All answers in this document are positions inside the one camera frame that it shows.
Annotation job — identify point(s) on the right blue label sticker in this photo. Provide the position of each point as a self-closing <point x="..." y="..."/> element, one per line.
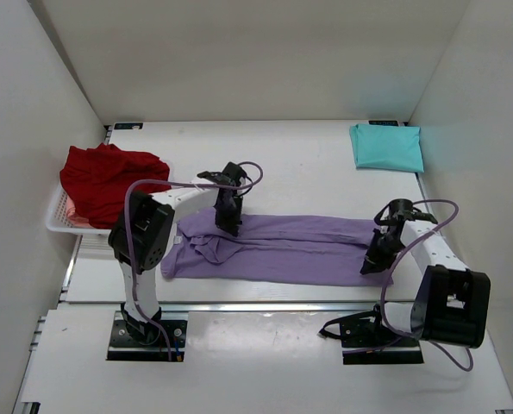
<point x="391" y="123"/>

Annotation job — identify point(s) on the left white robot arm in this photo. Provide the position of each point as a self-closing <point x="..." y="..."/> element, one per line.
<point x="140" y="237"/>

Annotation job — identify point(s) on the pink garment in basket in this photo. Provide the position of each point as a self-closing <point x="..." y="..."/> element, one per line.
<point x="73" y="217"/>

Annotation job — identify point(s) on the aluminium table rail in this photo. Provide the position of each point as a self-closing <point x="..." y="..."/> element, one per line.
<point x="267" y="306"/>

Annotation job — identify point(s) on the white plastic basket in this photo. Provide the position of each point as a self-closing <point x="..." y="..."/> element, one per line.
<point x="62" y="220"/>

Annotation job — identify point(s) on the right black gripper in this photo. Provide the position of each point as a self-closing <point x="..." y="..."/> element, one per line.
<point x="373" y="262"/>

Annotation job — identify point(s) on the folded teal t shirt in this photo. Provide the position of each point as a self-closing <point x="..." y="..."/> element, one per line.
<point x="392" y="148"/>

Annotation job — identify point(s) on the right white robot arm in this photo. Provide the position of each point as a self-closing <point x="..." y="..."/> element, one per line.
<point x="451" y="303"/>

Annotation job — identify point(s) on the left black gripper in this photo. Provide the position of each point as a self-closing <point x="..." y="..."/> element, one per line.
<point x="230" y="225"/>

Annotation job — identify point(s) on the purple t shirt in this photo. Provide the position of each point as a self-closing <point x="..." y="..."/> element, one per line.
<point x="297" y="250"/>

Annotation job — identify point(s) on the red t shirt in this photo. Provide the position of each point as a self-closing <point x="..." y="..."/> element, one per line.
<point x="109" y="185"/>

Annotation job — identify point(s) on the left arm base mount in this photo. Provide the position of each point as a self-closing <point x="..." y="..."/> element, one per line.
<point x="127" y="344"/>

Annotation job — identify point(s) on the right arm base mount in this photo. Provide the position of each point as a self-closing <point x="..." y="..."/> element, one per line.
<point x="366" y="341"/>

